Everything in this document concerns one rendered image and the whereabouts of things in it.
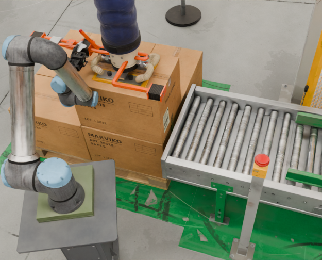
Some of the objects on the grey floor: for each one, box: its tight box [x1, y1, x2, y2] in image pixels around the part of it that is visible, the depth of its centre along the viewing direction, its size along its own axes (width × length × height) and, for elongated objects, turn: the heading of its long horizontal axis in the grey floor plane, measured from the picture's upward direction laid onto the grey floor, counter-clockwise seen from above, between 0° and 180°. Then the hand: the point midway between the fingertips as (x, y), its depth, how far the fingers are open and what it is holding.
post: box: [236, 162, 269, 257], centre depth 228 cm, size 7×7×100 cm
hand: (82, 46), depth 245 cm, fingers closed on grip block, 6 cm apart
